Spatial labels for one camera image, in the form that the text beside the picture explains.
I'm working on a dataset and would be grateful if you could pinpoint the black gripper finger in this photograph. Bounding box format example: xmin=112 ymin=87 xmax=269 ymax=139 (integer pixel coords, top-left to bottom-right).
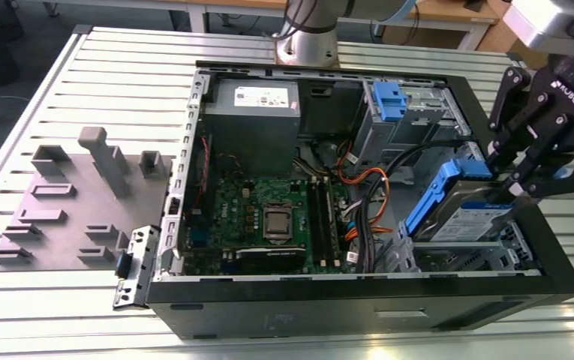
xmin=483 ymin=67 xmax=555 ymax=177
xmin=508 ymin=114 xmax=574 ymax=200

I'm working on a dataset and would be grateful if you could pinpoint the hard disk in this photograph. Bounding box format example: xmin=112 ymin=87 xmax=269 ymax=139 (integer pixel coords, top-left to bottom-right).
xmin=401 ymin=144 xmax=537 ymax=245

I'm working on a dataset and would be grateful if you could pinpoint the metal disk bay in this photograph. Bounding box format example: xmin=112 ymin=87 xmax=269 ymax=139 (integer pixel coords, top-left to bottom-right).
xmin=380 ymin=220 xmax=539 ymax=273

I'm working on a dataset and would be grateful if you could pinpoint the brown wooden cabinet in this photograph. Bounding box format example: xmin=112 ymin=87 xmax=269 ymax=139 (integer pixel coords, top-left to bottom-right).
xmin=475 ymin=0 xmax=551 ymax=74

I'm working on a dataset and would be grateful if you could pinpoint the metal optical drive cage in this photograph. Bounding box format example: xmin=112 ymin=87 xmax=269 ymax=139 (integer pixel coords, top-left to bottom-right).
xmin=355 ymin=78 xmax=471 ymax=167

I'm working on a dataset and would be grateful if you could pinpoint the blue drive latch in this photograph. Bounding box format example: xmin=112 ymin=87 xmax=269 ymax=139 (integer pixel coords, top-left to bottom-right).
xmin=373 ymin=80 xmax=408 ymax=123

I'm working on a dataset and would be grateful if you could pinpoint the wooden desk with white legs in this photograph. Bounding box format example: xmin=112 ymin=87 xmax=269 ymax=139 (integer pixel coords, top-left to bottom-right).
xmin=165 ymin=0 xmax=500 ymax=52

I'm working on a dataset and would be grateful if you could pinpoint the black RAM stick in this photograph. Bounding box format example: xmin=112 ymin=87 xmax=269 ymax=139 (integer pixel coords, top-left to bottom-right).
xmin=319 ymin=176 xmax=343 ymax=263

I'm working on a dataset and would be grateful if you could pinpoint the grey power supply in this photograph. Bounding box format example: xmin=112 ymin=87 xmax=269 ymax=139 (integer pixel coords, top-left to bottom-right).
xmin=200 ymin=78 xmax=301 ymax=179

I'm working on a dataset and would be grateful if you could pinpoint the silver CPU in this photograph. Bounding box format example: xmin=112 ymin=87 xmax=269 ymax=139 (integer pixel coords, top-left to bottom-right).
xmin=264 ymin=211 xmax=292 ymax=236

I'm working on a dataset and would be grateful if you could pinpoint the green motherboard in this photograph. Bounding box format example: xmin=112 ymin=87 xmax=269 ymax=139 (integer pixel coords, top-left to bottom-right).
xmin=180 ymin=175 xmax=363 ymax=275

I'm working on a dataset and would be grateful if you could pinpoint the black PC case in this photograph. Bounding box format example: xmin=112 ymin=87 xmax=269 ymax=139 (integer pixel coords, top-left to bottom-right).
xmin=143 ymin=59 xmax=574 ymax=341

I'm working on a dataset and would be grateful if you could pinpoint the black graphics card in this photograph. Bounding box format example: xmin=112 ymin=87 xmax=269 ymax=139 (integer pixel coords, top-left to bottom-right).
xmin=220 ymin=245 xmax=311 ymax=275

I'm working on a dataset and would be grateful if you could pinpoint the grey parts rack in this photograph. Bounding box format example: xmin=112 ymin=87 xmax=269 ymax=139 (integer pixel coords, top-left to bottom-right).
xmin=0 ymin=126 xmax=175 ymax=274

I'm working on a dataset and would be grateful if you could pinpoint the orange wire bundle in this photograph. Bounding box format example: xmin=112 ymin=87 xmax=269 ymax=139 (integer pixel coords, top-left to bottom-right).
xmin=339 ymin=166 xmax=393 ymax=241

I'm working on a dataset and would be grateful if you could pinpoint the yellow black wire bundle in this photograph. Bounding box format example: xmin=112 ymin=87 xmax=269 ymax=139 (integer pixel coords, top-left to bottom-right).
xmin=291 ymin=155 xmax=331 ymax=179

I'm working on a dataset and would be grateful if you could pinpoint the thick black cable bundle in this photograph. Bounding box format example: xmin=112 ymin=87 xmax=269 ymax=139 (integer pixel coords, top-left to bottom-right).
xmin=355 ymin=138 xmax=472 ymax=273

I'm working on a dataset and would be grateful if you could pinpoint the metal card retainer bracket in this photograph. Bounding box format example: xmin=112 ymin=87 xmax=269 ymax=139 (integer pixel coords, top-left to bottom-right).
xmin=110 ymin=224 xmax=161 ymax=311

